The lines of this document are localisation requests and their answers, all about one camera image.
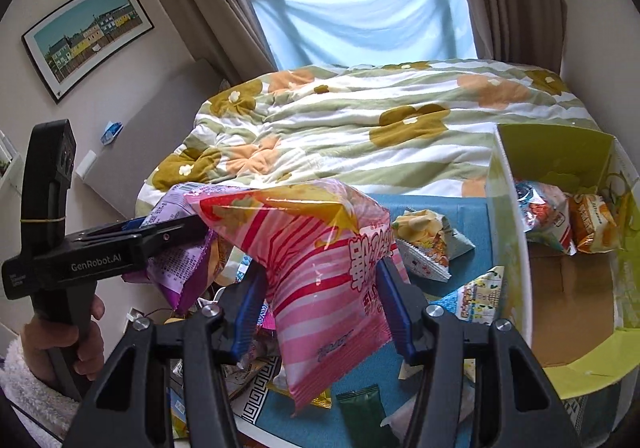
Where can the floral blanket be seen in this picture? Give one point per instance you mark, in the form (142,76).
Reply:
(350,128)

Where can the white wall switch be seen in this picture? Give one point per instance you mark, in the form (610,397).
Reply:
(86,164)

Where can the small yellow snack packet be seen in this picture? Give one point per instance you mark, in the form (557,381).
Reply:
(320,400)

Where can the blue and red snack packet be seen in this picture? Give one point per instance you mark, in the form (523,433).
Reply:
(542,218)

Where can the yellow-green cardboard box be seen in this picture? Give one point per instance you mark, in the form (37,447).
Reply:
(565,288)

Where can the grey headboard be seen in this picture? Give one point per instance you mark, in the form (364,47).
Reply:
(150,128)

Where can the small blue white box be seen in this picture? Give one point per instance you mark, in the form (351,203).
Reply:
(111,132)

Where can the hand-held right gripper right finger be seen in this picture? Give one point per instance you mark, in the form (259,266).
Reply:
(395,310)

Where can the orange snack packet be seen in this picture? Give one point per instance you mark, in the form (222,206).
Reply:
(592,223)

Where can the purple snack packet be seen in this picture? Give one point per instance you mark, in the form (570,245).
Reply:
(185,278)

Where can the triangular chips snack packet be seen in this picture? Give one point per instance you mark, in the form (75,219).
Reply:
(425,238)

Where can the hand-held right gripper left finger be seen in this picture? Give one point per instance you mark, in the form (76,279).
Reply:
(250,300)

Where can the teal patterned tablecloth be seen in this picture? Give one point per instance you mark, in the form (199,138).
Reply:
(450,205)

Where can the light blue window cloth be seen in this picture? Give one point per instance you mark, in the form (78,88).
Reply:
(360,18)

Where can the dark green snack packet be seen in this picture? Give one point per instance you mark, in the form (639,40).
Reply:
(362,415)

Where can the framed houses picture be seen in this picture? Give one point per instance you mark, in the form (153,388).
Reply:
(85,36)

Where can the triangular blue yellow snack packet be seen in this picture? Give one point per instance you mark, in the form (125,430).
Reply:
(475,295)

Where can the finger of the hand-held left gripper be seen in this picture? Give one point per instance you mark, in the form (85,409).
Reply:
(167,237)
(131,226)

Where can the person's left hand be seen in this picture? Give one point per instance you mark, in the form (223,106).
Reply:
(36,343)

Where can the pink striped snack bag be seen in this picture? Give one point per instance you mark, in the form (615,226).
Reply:
(310,278)

